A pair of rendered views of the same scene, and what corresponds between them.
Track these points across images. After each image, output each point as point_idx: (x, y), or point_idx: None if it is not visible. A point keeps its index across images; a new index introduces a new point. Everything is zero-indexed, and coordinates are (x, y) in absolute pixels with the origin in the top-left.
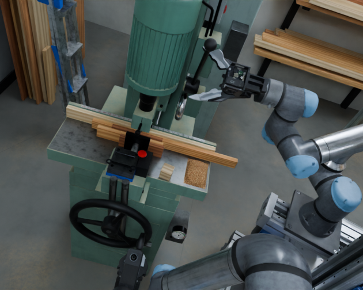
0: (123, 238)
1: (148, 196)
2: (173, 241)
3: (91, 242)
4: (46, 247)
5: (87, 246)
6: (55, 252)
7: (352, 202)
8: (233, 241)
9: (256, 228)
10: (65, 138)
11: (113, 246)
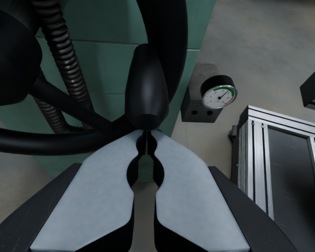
0: (78, 115)
1: (130, 2)
2: (174, 138)
3: (68, 160)
4: (21, 179)
5: (66, 167)
6: (33, 183)
7: None
8: (251, 117)
9: None
10: None
11: (65, 153)
